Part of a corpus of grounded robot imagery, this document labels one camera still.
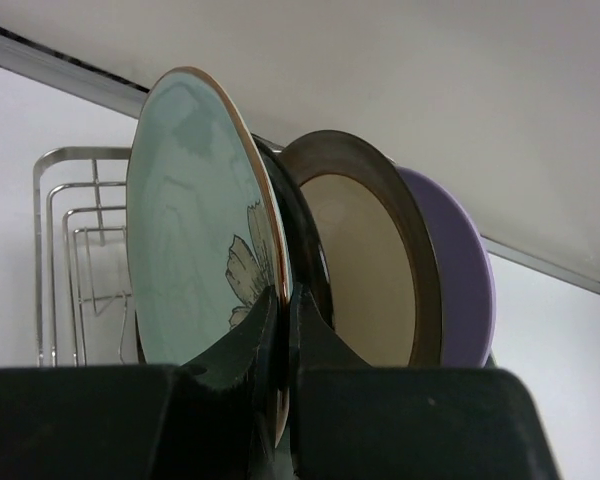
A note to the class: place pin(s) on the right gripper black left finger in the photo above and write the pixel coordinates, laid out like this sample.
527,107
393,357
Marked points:
221,418

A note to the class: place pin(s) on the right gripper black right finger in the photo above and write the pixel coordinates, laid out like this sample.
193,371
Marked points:
323,373

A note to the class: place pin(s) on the striped rim beige plate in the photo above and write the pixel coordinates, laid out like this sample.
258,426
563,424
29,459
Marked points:
306,255

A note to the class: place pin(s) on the brown rimmed deep plate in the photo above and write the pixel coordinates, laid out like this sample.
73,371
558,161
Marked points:
384,277

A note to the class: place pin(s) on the round light green plate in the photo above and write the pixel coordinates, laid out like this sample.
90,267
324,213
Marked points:
203,228

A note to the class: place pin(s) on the purple round plate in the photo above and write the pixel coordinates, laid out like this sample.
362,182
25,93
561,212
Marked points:
467,282

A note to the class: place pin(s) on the metal wire dish rack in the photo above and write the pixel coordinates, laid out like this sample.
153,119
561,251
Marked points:
85,308

